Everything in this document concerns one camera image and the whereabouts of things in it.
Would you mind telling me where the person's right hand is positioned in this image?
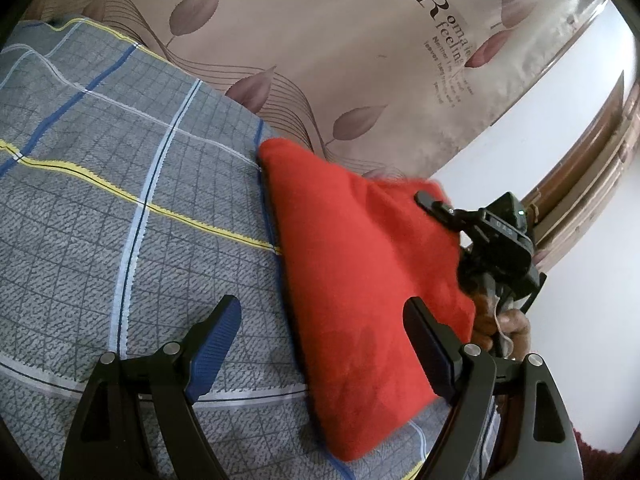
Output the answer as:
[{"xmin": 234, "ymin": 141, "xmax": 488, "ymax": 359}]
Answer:
[{"xmin": 471, "ymin": 294, "xmax": 532, "ymax": 362}]

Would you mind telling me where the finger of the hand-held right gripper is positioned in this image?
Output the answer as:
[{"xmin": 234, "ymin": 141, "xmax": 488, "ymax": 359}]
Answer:
[{"xmin": 415, "ymin": 190, "xmax": 470, "ymax": 235}]

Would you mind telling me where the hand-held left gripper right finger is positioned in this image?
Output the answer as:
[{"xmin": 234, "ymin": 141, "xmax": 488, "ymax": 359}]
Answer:
[{"xmin": 403, "ymin": 296, "xmax": 585, "ymax": 480}]

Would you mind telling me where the maroon cloth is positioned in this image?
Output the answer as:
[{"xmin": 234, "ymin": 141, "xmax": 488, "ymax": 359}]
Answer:
[{"xmin": 574, "ymin": 427, "xmax": 603, "ymax": 466}]

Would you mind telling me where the red small garment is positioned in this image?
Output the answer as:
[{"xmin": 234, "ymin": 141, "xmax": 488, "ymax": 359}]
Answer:
[{"xmin": 256, "ymin": 137, "xmax": 478, "ymax": 461}]

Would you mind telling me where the grey plaid blanket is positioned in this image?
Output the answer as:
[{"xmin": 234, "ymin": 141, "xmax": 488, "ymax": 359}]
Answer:
[{"xmin": 0, "ymin": 17, "xmax": 501, "ymax": 480}]

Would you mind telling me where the beige leaf-print panel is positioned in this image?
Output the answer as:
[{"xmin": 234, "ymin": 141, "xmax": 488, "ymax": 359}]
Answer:
[{"xmin": 20, "ymin": 0, "xmax": 613, "ymax": 183}]

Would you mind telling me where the brown wooden door frame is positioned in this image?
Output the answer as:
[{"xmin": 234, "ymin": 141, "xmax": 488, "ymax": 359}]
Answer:
[{"xmin": 520, "ymin": 69, "xmax": 640, "ymax": 272}]

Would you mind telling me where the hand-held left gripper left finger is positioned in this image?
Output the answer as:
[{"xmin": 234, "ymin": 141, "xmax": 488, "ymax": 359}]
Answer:
[{"xmin": 59, "ymin": 295, "xmax": 244, "ymax": 480}]

